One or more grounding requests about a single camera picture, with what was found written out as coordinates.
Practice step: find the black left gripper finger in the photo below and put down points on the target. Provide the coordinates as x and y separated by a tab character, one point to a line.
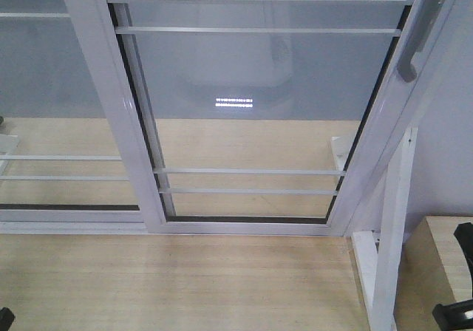
7	318

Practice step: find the grey metal door handle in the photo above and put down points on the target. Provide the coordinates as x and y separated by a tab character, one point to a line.
420	31

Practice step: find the white fixed door frame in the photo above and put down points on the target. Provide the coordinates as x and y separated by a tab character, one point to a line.
61	170

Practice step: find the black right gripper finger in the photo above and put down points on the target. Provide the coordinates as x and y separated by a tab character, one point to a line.
463	233
457	316

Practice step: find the white wooden support stand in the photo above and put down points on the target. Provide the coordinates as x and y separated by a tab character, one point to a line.
378	262

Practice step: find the white framed sliding glass door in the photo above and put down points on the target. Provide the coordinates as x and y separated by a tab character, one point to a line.
378	177

